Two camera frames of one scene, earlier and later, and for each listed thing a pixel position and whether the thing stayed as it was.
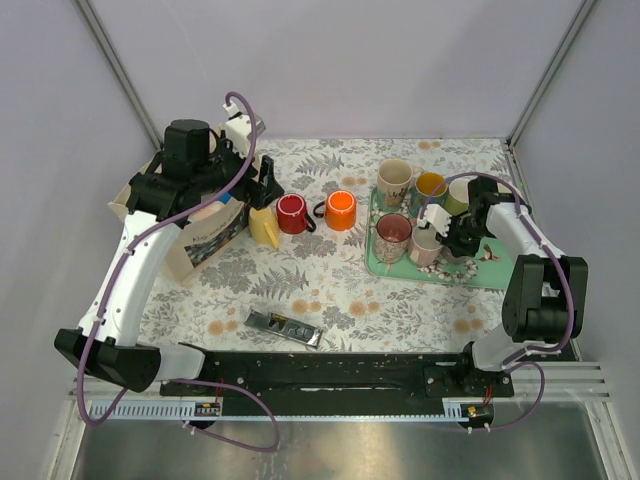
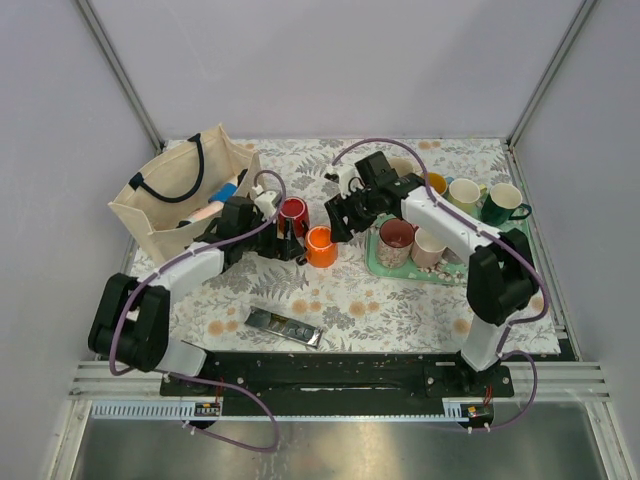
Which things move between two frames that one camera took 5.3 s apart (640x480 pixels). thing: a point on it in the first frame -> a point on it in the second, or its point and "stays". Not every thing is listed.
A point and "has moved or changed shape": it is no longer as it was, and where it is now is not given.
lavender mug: x=447 y=255 stays
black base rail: x=340 y=384 stays
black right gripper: x=456 y=248 -> x=337 y=209
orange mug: x=340 y=210 has moved or changed shape
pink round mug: x=391 y=238 stays
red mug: x=292 y=214 stays
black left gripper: x=263 y=192 -> x=285 y=249
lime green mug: x=457 y=201 stays
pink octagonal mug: x=425 y=247 stays
